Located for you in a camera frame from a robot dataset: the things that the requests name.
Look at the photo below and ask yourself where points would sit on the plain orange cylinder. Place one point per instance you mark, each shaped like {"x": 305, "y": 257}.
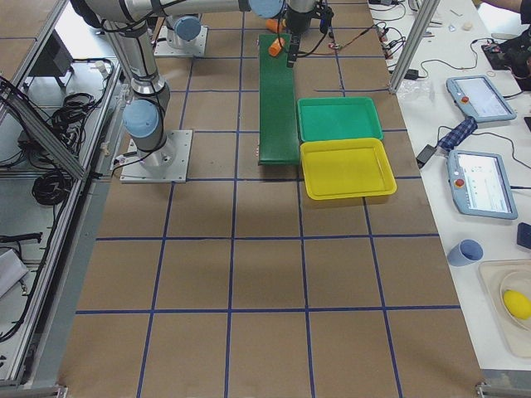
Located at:
{"x": 277, "y": 47}

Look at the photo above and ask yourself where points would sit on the blue checkered folded umbrella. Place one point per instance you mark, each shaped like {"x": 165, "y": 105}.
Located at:
{"x": 458, "y": 134}

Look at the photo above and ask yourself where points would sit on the green conveyor belt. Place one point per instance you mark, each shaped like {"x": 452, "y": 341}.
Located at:
{"x": 278, "y": 127}

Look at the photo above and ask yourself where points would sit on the lower teach pendant tablet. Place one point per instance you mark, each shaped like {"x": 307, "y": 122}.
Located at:
{"x": 479, "y": 185}

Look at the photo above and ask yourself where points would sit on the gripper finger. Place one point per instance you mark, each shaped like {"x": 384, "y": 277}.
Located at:
{"x": 293, "y": 50}

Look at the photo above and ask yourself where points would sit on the yellow lemon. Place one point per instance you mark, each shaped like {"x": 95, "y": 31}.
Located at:
{"x": 517, "y": 304}

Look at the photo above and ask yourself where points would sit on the yellow plastic tray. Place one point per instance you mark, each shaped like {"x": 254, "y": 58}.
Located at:
{"x": 346, "y": 168}

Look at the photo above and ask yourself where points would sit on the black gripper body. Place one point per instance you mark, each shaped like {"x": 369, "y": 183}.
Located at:
{"x": 296, "y": 21}

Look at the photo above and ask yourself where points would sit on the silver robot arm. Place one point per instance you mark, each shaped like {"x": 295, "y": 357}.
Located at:
{"x": 144, "y": 116}

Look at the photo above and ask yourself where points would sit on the aluminium frame post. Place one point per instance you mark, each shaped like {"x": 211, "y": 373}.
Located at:
{"x": 419, "y": 26}

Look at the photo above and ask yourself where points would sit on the upper teach pendant tablet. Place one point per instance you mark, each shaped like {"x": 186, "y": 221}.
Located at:
{"x": 477, "y": 97}

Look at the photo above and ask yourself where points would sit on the green plastic tray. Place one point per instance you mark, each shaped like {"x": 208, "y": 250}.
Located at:
{"x": 336, "y": 118}

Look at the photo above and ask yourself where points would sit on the blue plastic cup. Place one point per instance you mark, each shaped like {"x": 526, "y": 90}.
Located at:
{"x": 466, "y": 252}

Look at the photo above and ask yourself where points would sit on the beige tray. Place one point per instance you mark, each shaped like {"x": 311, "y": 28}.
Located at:
{"x": 504, "y": 281}

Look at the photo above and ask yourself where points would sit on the orange cylinder marked 4680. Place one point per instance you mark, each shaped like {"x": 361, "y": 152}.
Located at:
{"x": 274, "y": 25}

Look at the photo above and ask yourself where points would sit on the teach pendant tablet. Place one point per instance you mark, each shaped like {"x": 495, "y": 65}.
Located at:
{"x": 479, "y": 185}
{"x": 477, "y": 97}

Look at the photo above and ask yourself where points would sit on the arm white baseplate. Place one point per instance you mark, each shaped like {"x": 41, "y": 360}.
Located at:
{"x": 182, "y": 37}
{"x": 168, "y": 164}

